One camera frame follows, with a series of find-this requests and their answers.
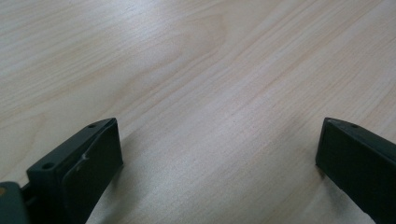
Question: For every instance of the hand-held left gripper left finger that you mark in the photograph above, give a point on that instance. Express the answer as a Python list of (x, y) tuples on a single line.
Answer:
[(81, 168)]

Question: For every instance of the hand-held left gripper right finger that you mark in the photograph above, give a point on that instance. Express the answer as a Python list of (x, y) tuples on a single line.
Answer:
[(358, 161)]

